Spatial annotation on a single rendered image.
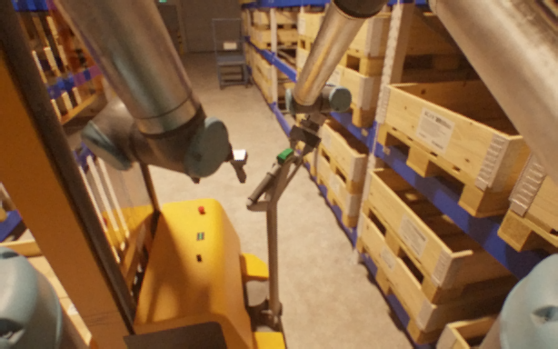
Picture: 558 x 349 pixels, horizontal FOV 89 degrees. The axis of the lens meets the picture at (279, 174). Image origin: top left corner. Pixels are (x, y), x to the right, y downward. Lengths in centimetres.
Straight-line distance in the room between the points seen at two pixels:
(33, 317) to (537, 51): 56
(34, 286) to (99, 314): 108
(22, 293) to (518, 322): 34
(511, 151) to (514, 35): 79
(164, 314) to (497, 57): 124
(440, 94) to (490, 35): 151
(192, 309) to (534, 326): 114
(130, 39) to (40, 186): 74
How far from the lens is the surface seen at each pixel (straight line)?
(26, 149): 97
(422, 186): 167
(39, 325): 28
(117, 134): 49
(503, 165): 127
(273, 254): 145
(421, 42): 216
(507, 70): 49
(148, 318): 131
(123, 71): 35
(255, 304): 179
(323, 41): 74
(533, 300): 27
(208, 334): 137
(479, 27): 53
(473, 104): 223
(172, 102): 37
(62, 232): 110
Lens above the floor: 190
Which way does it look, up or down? 30 degrees down
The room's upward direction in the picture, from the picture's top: 1 degrees counter-clockwise
